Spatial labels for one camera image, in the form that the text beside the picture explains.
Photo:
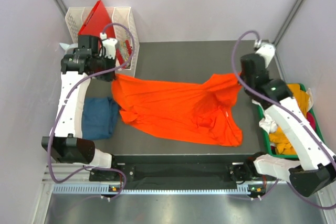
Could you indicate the red plastic board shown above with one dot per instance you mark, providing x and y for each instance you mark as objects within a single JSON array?
[{"x": 96, "y": 20}]

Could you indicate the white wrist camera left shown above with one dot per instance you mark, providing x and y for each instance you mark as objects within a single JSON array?
[{"x": 110, "y": 46}]

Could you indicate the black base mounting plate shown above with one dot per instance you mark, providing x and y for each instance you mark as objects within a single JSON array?
[{"x": 199, "y": 171}]

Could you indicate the white perforated organizer basket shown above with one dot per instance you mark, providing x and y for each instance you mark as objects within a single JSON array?
[{"x": 75, "y": 17}]

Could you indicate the green plastic bin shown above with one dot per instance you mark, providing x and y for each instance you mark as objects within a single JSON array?
[{"x": 271, "y": 147}]

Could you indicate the orange t shirt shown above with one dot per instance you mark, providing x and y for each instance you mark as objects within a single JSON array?
[{"x": 187, "y": 112}]

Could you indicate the grey slotted cable duct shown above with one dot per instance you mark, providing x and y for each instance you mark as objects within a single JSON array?
[{"x": 107, "y": 189}]

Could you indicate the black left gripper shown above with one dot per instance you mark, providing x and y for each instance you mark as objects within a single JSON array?
[{"x": 110, "y": 76}]

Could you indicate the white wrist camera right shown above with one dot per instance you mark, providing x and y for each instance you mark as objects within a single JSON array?
[{"x": 266, "y": 50}]

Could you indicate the magenta t shirt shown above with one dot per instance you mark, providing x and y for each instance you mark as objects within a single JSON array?
[{"x": 311, "y": 120}]

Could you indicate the yellow t shirt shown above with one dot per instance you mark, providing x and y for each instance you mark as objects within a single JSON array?
[{"x": 282, "y": 144}]

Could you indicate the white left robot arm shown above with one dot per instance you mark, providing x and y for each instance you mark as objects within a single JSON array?
[{"x": 65, "y": 143}]

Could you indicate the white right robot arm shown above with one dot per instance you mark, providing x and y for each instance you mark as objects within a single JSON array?
[{"x": 315, "y": 167}]

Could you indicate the red patterned booklet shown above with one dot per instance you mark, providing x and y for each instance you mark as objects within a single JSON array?
[{"x": 123, "y": 51}]

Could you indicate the folded blue t shirt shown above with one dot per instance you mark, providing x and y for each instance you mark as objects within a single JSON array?
[{"x": 99, "y": 118}]

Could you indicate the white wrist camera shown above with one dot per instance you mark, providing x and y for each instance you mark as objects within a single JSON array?
[
  {"x": 266, "y": 50},
  {"x": 110, "y": 46}
]

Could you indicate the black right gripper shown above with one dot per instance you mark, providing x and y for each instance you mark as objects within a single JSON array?
[{"x": 241, "y": 76}]

